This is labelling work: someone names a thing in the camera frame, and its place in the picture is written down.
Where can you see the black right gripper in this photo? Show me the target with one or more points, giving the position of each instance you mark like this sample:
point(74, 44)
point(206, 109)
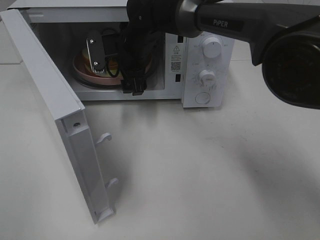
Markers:
point(136, 52)

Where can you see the pink round plate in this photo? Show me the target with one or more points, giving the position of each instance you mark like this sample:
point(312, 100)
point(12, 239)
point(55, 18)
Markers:
point(98, 82)

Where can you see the round white door button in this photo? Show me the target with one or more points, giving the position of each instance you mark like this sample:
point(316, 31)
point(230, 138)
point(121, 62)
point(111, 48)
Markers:
point(202, 98)

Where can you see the white timer knob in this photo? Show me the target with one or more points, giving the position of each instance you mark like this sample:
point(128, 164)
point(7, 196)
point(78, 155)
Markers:
point(207, 78)

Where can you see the toy sandwich with lettuce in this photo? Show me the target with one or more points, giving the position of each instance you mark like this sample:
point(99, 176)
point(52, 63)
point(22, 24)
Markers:
point(113, 67)

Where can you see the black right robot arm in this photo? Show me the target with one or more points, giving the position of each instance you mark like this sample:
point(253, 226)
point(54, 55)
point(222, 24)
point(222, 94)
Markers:
point(284, 40)

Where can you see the white microwave oven body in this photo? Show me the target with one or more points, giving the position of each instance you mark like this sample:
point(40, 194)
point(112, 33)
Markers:
point(62, 27)

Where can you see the upper white power knob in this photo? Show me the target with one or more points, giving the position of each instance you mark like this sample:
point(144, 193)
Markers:
point(212, 47)

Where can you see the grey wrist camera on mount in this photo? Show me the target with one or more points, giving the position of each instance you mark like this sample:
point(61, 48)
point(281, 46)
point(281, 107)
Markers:
point(101, 47)

